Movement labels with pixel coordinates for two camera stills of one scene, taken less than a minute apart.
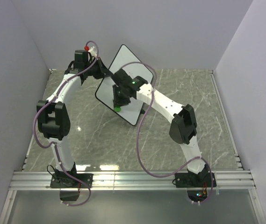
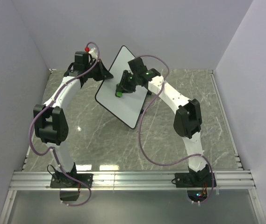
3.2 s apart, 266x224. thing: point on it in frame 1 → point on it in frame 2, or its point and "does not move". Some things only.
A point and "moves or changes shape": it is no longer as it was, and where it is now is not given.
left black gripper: (104, 71) does not move
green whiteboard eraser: (117, 109) moves or changes shape
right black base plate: (193, 180) does not move
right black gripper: (116, 101) → (123, 87)
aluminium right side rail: (238, 162) does not move
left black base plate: (61, 180) does not move
